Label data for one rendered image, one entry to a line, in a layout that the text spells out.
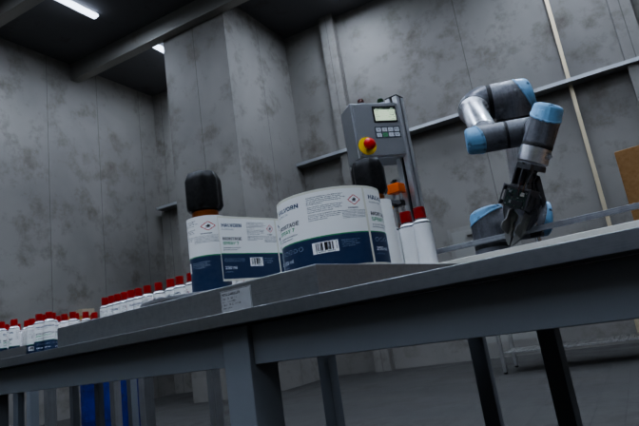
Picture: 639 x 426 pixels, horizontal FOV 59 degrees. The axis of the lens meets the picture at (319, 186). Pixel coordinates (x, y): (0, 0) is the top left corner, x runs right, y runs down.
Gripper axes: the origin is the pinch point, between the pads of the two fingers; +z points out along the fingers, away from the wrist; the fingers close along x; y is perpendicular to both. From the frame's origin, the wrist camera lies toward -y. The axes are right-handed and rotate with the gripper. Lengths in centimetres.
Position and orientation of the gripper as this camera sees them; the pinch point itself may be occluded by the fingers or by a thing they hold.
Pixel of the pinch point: (513, 241)
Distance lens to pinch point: 153.6
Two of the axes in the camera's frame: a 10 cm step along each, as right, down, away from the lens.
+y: -6.4, -1.0, -7.7
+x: 7.3, 2.4, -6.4
